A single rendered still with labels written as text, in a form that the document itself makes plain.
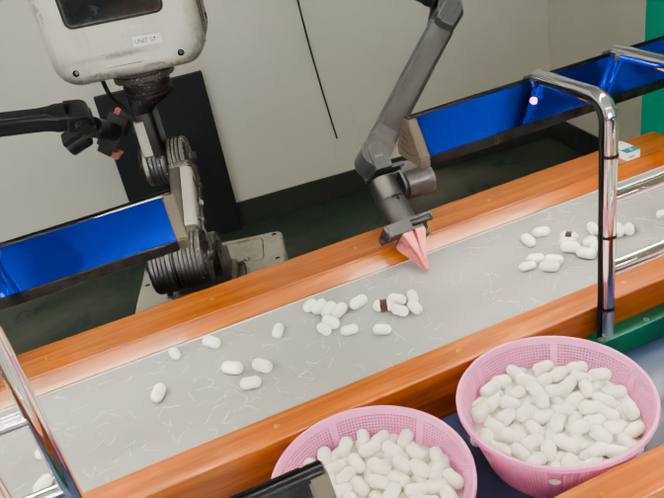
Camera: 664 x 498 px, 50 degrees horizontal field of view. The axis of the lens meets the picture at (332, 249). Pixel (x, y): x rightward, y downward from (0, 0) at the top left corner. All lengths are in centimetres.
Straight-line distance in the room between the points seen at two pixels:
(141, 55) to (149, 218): 69
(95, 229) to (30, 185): 233
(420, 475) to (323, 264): 55
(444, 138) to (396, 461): 46
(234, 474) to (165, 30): 93
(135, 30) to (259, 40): 162
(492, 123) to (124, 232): 55
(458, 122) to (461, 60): 243
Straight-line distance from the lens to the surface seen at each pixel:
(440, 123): 108
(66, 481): 98
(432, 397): 113
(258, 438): 106
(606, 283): 118
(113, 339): 138
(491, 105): 112
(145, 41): 160
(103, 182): 328
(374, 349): 120
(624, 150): 171
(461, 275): 136
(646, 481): 96
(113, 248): 97
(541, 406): 108
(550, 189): 159
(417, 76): 153
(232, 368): 121
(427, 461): 103
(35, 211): 334
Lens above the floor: 147
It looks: 29 degrees down
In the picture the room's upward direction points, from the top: 11 degrees counter-clockwise
